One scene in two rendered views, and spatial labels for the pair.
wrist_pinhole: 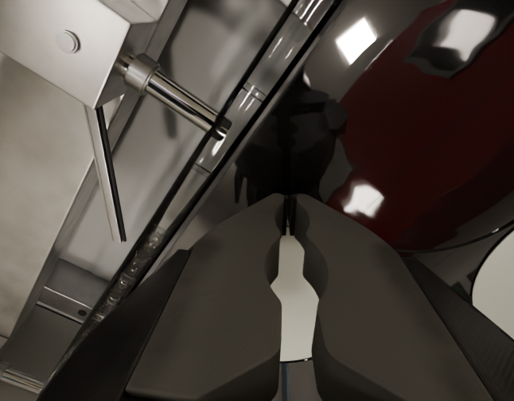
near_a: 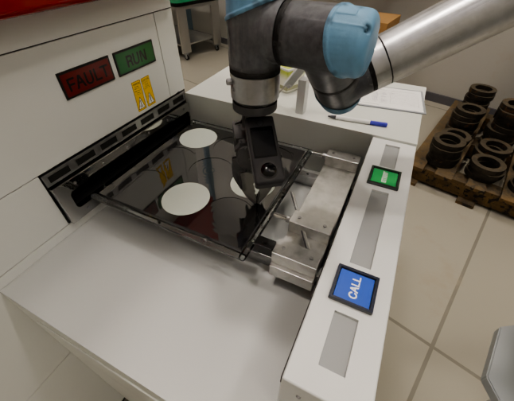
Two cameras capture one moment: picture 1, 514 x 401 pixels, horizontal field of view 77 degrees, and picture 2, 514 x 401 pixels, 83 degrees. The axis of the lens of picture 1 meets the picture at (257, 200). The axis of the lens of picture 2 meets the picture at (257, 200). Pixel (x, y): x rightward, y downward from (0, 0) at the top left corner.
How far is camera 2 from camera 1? 0.47 m
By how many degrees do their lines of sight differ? 17
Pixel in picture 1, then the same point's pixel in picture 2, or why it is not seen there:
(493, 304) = (202, 189)
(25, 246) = (317, 188)
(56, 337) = (317, 165)
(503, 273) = (204, 196)
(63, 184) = (307, 202)
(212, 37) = not seen: hidden behind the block
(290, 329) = not seen: hidden behind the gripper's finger
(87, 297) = (307, 178)
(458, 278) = (213, 193)
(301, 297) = not seen: hidden behind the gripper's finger
